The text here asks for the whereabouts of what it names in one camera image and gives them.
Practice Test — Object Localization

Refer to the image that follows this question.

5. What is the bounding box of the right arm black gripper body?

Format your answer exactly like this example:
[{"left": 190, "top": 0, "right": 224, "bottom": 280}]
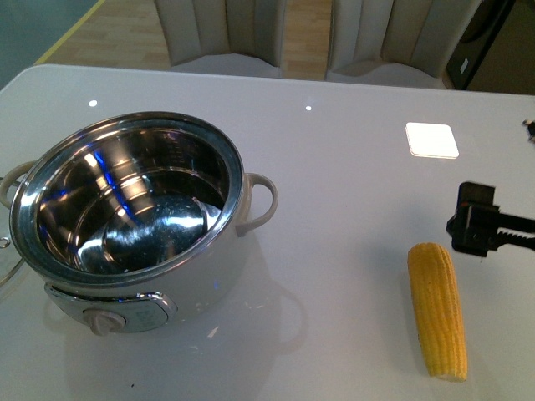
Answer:
[{"left": 446, "top": 181, "right": 534, "bottom": 256}]

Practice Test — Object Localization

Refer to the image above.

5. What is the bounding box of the glass pot lid gold knob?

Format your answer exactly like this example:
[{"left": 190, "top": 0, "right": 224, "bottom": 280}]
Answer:
[{"left": 0, "top": 175, "right": 30, "bottom": 293}]

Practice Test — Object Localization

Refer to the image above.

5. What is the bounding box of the yellow corn cob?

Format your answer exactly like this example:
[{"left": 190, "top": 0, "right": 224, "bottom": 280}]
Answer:
[{"left": 407, "top": 242, "right": 468, "bottom": 382}]

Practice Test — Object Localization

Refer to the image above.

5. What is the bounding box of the white electric cooking pot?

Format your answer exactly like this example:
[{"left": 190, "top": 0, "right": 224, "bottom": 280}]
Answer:
[{"left": 1, "top": 112, "right": 278, "bottom": 336}]

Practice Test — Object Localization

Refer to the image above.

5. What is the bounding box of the right beige upholstered chair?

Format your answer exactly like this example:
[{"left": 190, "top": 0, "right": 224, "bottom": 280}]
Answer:
[{"left": 325, "top": 0, "right": 480, "bottom": 89}]

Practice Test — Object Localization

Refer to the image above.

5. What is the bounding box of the beige upholstered chair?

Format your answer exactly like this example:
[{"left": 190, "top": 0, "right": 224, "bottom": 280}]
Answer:
[
  {"left": 155, "top": 0, "right": 287, "bottom": 78},
  {"left": 325, "top": 0, "right": 480, "bottom": 89}
]

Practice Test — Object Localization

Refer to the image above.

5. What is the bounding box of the black washing machine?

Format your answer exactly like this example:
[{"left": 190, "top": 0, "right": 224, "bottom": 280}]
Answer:
[{"left": 446, "top": 0, "right": 515, "bottom": 90}]

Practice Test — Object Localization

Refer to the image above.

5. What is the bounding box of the left beige upholstered chair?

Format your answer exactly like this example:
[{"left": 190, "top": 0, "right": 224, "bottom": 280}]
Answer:
[{"left": 155, "top": 0, "right": 287, "bottom": 78}]

